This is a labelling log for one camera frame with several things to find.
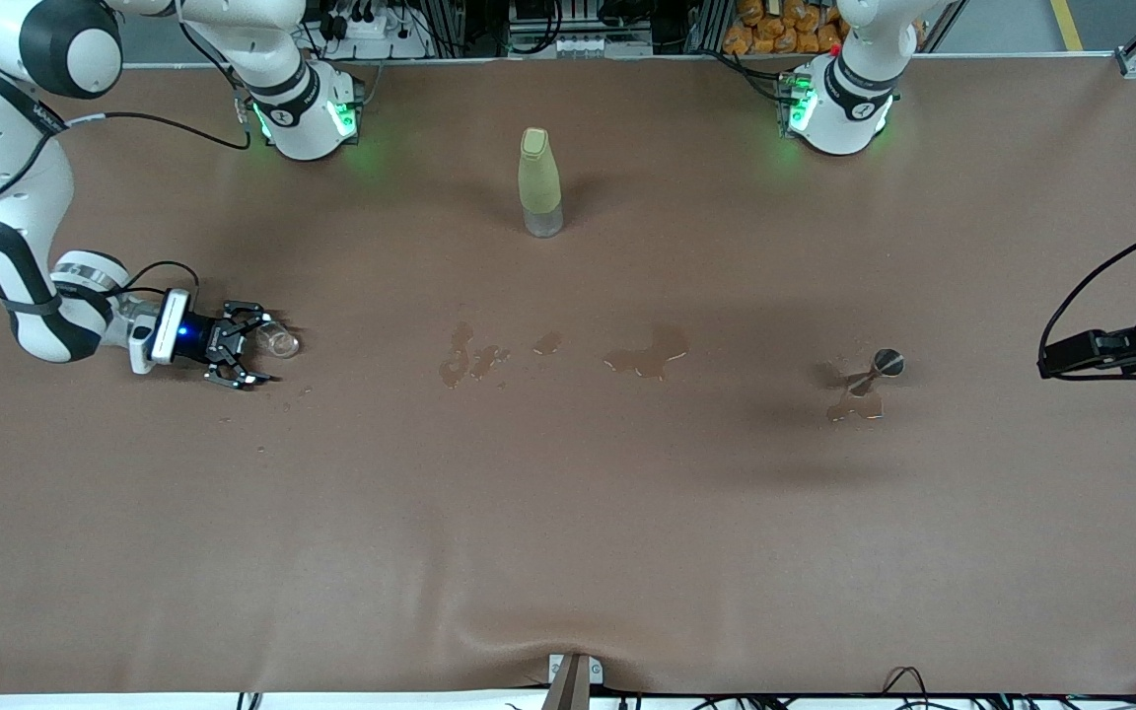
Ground brown table cloth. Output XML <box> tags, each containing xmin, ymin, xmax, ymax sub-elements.
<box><xmin>0</xmin><ymin>56</ymin><xmax>1136</xmax><ymax>697</ymax></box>

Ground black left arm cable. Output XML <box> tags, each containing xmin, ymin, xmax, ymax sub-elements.
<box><xmin>1037</xmin><ymin>212</ymin><xmax>1136</xmax><ymax>356</ymax></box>

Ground metal jigger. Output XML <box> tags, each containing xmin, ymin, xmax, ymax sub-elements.
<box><xmin>848</xmin><ymin>348</ymin><xmax>907</xmax><ymax>396</ymax></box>

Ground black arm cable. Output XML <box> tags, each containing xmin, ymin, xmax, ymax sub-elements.
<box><xmin>1037</xmin><ymin>212</ymin><xmax>1136</xmax><ymax>356</ymax></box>
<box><xmin>0</xmin><ymin>20</ymin><xmax>254</xmax><ymax>299</ymax></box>

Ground yellow-green shaker bottle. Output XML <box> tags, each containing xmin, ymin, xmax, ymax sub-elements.
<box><xmin>518</xmin><ymin>126</ymin><xmax>566</xmax><ymax>239</ymax></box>

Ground white power strip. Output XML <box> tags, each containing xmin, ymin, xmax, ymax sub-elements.
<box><xmin>319</xmin><ymin>8</ymin><xmax>431</xmax><ymax>60</ymax></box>

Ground clear glass measuring cup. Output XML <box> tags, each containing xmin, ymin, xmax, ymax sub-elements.
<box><xmin>254</xmin><ymin>320</ymin><xmax>303</xmax><ymax>359</ymax></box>

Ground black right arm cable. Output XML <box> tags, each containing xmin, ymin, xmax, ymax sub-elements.
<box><xmin>0</xmin><ymin>20</ymin><xmax>254</xmax><ymax>299</ymax></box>

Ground orange snack bags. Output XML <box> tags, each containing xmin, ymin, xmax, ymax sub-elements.
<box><xmin>723</xmin><ymin>0</ymin><xmax>847</xmax><ymax>56</ymax></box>

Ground white terminal block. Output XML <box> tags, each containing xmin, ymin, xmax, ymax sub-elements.
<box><xmin>509</xmin><ymin>34</ymin><xmax>654</xmax><ymax>58</ymax></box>

